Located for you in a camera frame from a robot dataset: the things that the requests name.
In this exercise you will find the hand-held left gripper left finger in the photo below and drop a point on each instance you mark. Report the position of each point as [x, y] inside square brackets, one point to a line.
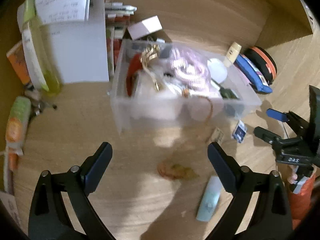
[98, 163]

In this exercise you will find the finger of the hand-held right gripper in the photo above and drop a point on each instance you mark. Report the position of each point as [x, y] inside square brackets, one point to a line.
[276, 115]
[266, 135]

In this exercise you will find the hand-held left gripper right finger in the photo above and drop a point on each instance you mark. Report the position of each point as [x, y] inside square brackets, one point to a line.
[223, 167]

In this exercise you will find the green circuit board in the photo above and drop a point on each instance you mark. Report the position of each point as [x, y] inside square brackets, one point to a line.
[228, 93]

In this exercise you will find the white round disc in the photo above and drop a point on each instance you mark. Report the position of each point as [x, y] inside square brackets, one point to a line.
[217, 70]

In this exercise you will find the clear plastic container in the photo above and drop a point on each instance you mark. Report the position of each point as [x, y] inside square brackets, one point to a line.
[185, 92]

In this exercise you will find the white cloth pouch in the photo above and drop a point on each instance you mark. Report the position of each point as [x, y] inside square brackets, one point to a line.
[155, 97]

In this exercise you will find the red velvet pouch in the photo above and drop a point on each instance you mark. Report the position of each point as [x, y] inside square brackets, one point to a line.
[132, 75]

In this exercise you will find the gold foil wrapper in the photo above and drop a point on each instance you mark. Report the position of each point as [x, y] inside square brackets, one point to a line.
[150, 53]

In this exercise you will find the wooden desktop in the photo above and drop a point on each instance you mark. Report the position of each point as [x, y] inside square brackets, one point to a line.
[75, 130]

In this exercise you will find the blue barcode card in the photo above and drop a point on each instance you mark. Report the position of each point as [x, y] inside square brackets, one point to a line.
[240, 131]

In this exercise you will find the light blue tube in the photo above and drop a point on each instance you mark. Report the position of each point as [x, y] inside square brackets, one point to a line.
[209, 197]

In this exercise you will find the blue zip pouch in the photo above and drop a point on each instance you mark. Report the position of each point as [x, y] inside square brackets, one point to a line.
[252, 75]

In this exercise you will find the black orange zip case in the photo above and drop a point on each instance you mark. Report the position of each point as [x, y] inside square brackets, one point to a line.
[263, 62]

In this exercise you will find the cream squeeze bottle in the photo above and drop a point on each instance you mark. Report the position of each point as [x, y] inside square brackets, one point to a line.
[232, 53]

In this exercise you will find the green orange tube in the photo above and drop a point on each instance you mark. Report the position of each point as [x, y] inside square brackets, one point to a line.
[18, 122]

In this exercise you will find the white paper box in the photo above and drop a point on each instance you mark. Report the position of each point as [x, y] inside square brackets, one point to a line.
[75, 45]

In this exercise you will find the yellow green bottle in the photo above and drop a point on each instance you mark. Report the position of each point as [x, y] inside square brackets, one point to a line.
[37, 52]

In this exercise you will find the orange paper packet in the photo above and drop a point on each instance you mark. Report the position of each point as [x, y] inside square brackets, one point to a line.
[18, 65]

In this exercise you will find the small pink white box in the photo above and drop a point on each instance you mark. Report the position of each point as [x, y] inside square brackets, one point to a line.
[145, 27]

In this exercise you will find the white marker pens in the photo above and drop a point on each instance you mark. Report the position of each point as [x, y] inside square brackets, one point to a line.
[120, 6]

